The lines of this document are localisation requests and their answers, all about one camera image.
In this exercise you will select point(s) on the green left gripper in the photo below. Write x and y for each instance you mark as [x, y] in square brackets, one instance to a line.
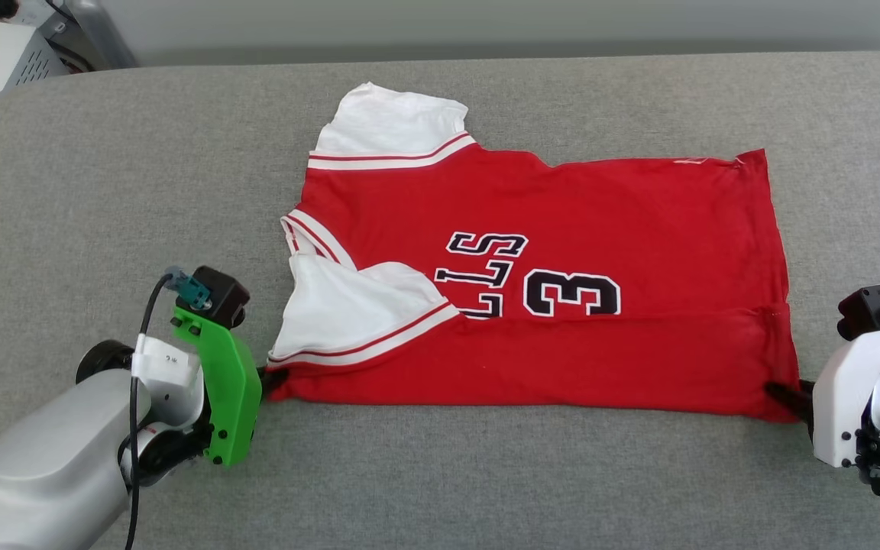
[230, 389]

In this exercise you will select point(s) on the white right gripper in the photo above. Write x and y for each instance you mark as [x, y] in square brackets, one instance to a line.
[841, 405]

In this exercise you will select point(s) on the red and white basketball jersey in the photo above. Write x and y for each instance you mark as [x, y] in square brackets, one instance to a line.
[600, 229]

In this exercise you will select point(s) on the black round left wrist motor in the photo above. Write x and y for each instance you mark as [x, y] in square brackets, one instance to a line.
[100, 359]

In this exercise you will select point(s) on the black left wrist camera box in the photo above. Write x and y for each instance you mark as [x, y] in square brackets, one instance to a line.
[224, 294]

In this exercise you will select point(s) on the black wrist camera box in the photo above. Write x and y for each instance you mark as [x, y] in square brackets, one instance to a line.
[864, 309]
[224, 294]

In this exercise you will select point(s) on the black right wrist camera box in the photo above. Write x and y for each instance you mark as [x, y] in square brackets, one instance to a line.
[864, 309]

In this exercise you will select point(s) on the teal left camera plug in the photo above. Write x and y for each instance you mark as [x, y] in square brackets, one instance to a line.
[192, 290]

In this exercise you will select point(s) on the grey metal post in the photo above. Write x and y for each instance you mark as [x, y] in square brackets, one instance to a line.
[100, 34]

